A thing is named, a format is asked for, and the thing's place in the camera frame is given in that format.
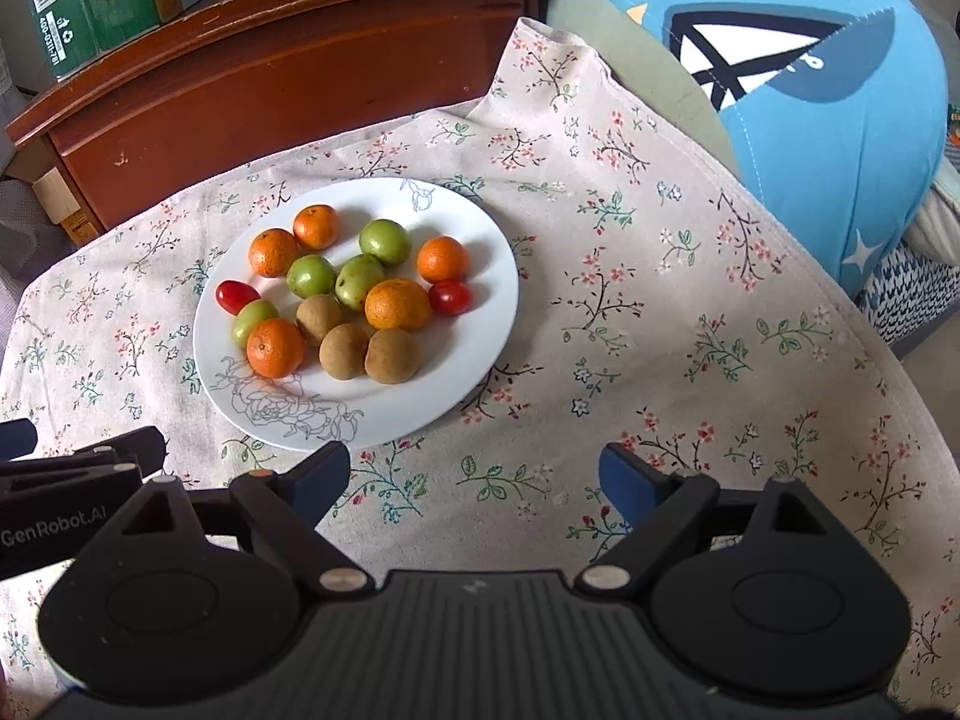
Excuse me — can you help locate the orange mandarin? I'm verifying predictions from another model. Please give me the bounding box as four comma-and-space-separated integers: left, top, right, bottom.
293, 205, 340, 252
416, 236, 470, 284
247, 227, 299, 278
363, 278, 433, 332
245, 317, 306, 379

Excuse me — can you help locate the red cherry tomato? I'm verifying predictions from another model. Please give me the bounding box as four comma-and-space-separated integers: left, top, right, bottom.
428, 280, 473, 317
215, 280, 260, 316

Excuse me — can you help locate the green jujube fruit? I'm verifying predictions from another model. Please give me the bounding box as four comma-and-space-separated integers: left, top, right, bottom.
358, 218, 412, 266
286, 254, 337, 299
335, 254, 386, 312
231, 299, 278, 351

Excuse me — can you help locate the brown longan fruit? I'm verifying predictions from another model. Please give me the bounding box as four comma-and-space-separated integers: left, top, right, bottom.
364, 328, 421, 385
296, 294, 347, 346
319, 323, 370, 380

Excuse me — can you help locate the white floral plate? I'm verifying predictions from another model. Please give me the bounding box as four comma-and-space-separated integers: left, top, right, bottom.
192, 175, 521, 454

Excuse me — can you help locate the cardboard box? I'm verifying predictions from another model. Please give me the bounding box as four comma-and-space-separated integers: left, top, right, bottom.
31, 167, 101, 247

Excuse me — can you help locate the green grey cushion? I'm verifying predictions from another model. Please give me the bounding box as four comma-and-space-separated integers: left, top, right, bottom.
547, 0, 740, 177

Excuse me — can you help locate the brown wooden cabinet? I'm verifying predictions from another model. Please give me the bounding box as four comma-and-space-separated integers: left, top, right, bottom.
8, 0, 547, 238

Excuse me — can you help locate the blue shark plush pillow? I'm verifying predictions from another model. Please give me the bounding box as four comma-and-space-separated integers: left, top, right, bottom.
608, 0, 949, 294

